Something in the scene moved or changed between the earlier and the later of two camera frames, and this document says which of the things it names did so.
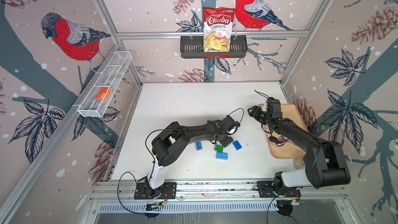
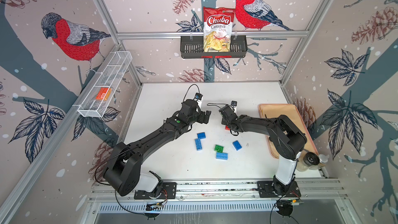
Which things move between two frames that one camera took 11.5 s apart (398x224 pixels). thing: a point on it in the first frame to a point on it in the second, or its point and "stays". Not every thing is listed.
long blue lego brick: (198, 145) stays
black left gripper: (227, 142) to (201, 119)
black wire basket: (193, 46) stays
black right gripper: (254, 112) to (222, 122)
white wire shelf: (104, 85) stays
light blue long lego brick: (222, 155) stays
